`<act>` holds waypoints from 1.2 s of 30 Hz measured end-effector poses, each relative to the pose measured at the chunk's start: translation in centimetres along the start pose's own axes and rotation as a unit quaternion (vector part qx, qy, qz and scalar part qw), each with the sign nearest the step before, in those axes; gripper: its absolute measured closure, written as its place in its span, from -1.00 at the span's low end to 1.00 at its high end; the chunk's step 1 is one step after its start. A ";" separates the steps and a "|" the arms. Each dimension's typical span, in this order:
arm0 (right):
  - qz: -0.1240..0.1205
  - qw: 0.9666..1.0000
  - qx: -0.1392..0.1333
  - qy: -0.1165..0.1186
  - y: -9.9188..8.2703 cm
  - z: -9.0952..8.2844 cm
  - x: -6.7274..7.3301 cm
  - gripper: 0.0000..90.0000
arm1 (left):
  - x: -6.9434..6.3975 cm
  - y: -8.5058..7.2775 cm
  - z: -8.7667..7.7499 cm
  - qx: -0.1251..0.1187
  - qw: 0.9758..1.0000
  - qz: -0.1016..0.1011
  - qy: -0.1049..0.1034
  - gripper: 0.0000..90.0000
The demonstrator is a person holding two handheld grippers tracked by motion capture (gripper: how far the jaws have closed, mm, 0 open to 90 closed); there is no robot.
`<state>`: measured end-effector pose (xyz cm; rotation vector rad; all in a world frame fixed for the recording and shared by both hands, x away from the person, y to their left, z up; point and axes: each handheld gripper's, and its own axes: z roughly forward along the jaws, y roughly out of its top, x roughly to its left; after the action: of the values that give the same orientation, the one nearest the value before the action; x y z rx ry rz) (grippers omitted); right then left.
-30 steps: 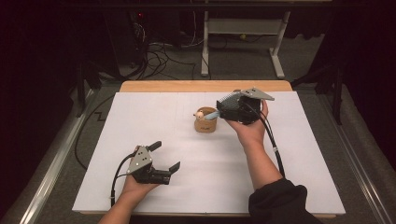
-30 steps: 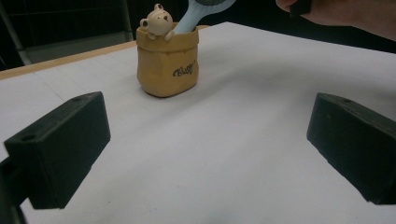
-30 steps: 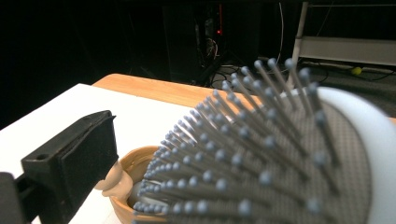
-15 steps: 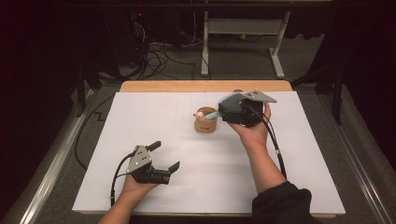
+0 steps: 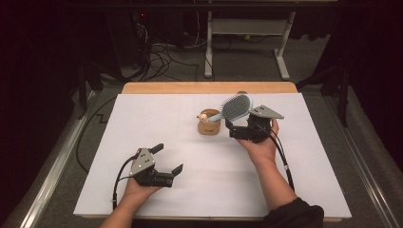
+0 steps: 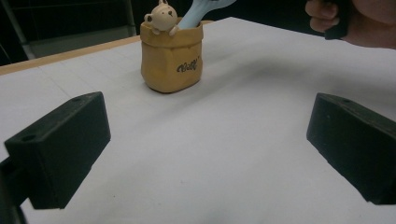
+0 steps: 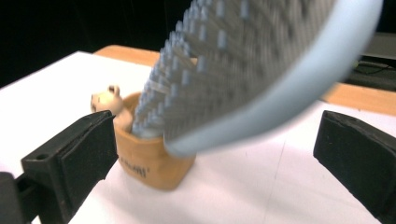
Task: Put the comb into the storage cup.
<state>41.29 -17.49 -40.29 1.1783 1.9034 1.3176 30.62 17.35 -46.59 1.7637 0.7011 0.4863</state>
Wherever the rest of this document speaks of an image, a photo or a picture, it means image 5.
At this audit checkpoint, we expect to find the long black floor cable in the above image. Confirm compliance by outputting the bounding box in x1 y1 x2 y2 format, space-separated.
75 95 118 175

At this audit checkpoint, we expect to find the white table mat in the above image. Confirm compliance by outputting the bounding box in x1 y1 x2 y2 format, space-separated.
73 92 353 219

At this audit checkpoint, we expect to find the person's right hand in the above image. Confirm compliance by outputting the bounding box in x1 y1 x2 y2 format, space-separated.
236 118 280 168

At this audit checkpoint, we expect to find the aluminium floor rail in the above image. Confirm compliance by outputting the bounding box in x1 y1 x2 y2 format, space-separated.
322 94 400 228
18 89 98 228

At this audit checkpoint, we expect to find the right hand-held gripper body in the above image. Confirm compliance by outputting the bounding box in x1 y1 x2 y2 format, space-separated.
227 104 285 143

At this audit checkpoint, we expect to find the left hand-held gripper black cable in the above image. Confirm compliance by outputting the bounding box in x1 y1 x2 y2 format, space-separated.
111 154 141 212

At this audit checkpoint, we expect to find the black metal stand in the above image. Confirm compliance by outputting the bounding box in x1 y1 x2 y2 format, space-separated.
75 60 125 121
296 61 355 128

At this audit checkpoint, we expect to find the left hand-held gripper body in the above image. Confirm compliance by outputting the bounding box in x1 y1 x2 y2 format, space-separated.
128 147 175 188

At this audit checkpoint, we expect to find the person's left hand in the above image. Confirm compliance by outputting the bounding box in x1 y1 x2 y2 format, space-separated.
123 151 163 207

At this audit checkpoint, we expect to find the white metal desk frame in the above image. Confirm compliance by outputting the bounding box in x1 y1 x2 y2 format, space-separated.
203 10 297 81

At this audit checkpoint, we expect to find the person's black sleeve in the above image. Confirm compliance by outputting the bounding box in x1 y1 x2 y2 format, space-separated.
261 197 325 228

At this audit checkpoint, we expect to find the light blue hairbrush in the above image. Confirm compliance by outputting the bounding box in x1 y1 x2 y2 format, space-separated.
207 93 255 124

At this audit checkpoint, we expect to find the black computer tower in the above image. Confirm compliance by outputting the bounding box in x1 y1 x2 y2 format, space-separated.
106 9 150 69

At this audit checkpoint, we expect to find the tangle of floor cables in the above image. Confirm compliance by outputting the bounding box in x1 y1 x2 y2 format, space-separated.
132 41 203 83

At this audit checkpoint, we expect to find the wooden cup with small figure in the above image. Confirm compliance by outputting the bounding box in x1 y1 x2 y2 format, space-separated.
196 108 222 136

